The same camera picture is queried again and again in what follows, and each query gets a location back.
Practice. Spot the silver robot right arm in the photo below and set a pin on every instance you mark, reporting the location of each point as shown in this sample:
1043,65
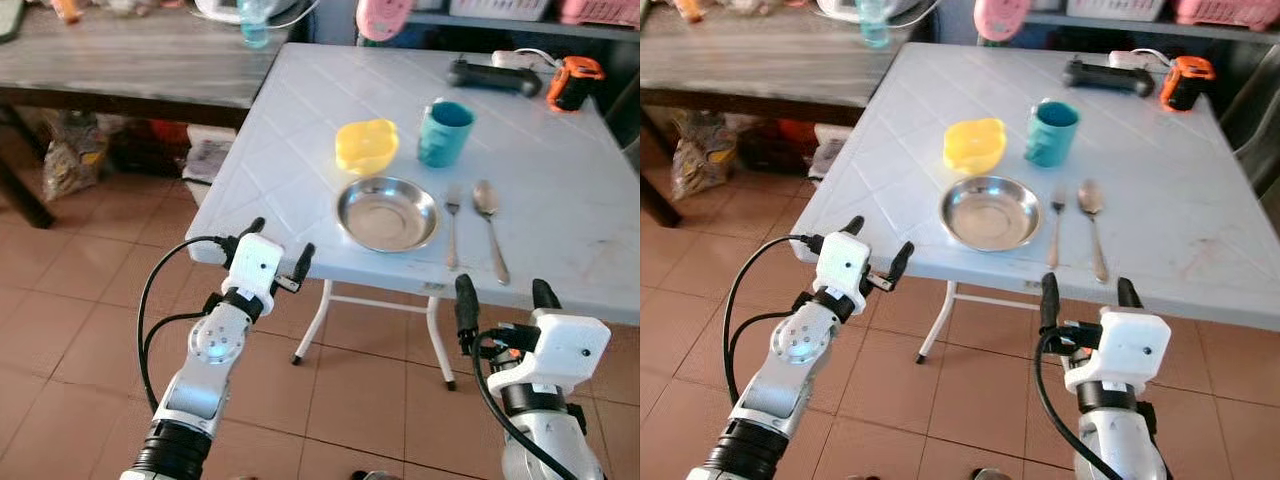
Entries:
545,440
1120,440

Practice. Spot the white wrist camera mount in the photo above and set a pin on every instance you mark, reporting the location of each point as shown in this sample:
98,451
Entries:
560,350
1125,350
252,272
842,272

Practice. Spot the yellow plastic bowl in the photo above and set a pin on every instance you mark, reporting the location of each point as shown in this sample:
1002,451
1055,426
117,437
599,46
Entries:
974,147
366,148

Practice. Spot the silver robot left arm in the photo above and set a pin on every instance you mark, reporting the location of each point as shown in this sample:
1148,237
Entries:
205,370
795,370

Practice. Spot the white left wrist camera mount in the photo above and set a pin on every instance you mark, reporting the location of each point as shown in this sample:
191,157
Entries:
842,272
252,272

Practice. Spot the round stainless steel plate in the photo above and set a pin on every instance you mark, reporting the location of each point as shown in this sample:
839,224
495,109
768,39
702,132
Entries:
990,214
388,215

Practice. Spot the white printed cardboard box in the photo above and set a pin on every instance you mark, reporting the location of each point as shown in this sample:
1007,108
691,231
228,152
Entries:
208,160
830,155

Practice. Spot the dark wall shelf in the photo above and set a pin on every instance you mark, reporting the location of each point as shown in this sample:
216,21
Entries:
520,25
1140,27

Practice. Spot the teal transparent water bottle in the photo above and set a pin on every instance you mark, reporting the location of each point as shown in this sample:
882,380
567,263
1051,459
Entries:
253,25
873,25

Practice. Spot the black handheld device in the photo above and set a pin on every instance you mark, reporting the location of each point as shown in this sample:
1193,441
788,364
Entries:
1108,78
495,78

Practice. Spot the white plastic basket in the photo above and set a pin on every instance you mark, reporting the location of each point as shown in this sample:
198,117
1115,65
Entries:
1105,8
487,8

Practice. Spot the white charger box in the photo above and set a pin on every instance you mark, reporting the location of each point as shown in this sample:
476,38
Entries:
510,60
1125,60

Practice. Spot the silver metal fork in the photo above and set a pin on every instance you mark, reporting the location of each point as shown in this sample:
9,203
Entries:
453,225
1056,225

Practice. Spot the clear plastic snack bag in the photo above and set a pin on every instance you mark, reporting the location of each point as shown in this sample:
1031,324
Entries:
705,155
72,155

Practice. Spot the silver metal spoon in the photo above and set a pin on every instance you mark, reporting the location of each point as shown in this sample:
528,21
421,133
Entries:
1090,198
486,200

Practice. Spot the orange black power tool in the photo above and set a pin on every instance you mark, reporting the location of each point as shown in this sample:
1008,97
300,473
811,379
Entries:
572,85
1186,85

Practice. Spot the grey wood grain counter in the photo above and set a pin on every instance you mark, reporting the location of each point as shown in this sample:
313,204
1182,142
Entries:
130,60
760,60

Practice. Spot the pink plastic object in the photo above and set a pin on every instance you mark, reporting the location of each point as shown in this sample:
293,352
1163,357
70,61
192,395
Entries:
1000,18
383,18

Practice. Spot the grey plastic chair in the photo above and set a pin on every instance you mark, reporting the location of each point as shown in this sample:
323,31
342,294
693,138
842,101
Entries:
1255,130

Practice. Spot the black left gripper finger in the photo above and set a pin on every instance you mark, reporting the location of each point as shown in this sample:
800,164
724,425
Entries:
902,262
855,226
255,227
304,262

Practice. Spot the teal plastic cup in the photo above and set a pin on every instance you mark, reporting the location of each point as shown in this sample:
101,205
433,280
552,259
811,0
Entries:
444,135
1050,135

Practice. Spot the pink plastic basket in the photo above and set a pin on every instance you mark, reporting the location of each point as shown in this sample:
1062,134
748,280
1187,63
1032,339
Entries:
1225,10
600,10

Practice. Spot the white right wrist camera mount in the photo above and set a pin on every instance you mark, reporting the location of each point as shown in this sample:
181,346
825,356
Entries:
1125,350
560,350

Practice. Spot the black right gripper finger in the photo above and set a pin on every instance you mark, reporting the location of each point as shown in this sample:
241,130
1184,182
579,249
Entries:
467,305
1128,293
545,295
1050,303

